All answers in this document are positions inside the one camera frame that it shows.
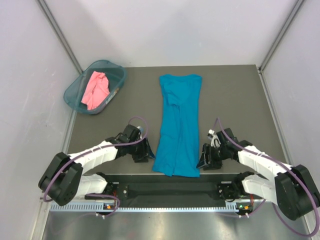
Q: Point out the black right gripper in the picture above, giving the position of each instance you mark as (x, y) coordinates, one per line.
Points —
(210, 164)

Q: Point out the blue t shirt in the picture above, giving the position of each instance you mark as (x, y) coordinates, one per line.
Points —
(177, 153)

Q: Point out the slotted grey cable duct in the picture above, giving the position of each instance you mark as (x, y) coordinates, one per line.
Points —
(102, 207)

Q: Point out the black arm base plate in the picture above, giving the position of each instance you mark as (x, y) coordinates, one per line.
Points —
(158, 190)

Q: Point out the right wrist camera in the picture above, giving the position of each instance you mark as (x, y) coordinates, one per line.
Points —
(219, 139)

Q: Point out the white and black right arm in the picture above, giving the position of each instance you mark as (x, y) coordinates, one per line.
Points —
(247, 154)

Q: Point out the aluminium front rail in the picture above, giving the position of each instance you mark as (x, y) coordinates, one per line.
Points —
(63, 193)

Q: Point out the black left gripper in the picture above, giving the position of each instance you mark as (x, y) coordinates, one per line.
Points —
(145, 153)

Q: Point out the pink t shirt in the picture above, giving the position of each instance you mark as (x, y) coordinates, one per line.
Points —
(97, 89)

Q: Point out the teal plastic bin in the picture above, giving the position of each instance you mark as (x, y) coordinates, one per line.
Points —
(116, 75)

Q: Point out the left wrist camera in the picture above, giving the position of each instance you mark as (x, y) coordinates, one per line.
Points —
(130, 134)

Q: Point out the left aluminium frame post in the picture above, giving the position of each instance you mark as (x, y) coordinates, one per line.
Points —
(59, 34)

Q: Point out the aluminium frame post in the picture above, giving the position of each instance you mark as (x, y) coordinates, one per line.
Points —
(59, 34)
(298, 4)

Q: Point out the right aluminium frame post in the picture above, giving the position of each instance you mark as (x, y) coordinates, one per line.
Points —
(298, 4)

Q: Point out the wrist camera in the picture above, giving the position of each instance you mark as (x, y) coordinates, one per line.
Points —
(130, 134)
(219, 139)

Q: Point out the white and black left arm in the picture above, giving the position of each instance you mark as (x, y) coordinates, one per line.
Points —
(64, 178)

